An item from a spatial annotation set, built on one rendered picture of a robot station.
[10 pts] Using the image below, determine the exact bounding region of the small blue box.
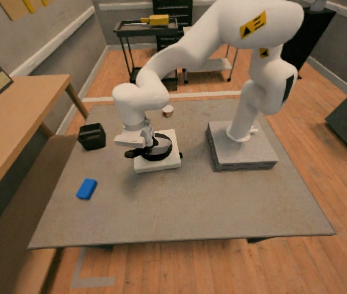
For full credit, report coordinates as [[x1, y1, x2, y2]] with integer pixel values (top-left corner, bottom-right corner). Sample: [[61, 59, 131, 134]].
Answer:
[[76, 178, 97, 200]]

